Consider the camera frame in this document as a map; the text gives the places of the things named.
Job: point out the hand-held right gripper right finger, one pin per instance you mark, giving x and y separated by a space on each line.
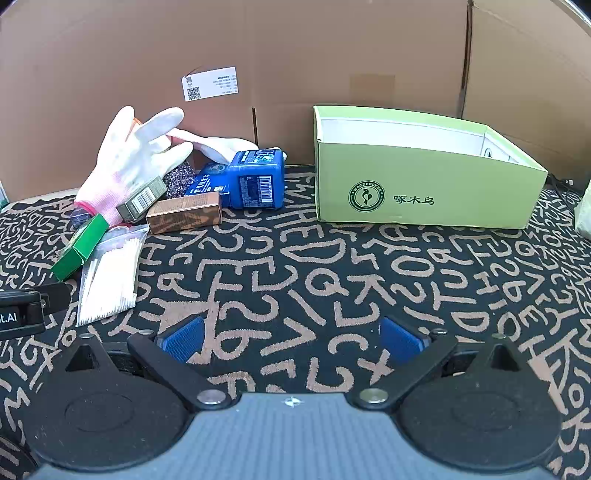
399 338

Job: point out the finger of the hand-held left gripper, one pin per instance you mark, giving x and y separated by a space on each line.
57 295

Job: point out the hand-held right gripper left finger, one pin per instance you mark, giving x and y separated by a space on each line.
184 338

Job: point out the small green box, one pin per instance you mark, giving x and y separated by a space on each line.
78 249

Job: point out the green cardboard shoe box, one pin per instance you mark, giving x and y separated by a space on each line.
415 184

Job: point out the steel wool scrubber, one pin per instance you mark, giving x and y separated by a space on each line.
180 180

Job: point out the blue plastic container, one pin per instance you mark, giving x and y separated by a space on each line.
254 184

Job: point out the bag of cotton swabs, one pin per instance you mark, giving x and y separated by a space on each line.
108 281

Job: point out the purple packet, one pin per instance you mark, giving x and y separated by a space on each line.
79 218

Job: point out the black patterned mat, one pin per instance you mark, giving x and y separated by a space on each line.
300 277

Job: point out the copper brown box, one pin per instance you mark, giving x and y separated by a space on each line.
184 214

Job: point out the grey olive box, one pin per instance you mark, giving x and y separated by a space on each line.
141 201

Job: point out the white glove with pink cuff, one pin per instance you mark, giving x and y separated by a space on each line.
217 145
129 161

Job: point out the small blue box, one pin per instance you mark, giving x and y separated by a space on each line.
207 182

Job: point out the pale green object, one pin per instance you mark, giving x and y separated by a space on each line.
584 207

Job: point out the white shipping label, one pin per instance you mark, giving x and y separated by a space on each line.
210 85

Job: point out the large brown cardboard box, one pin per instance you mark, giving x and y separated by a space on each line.
323 55

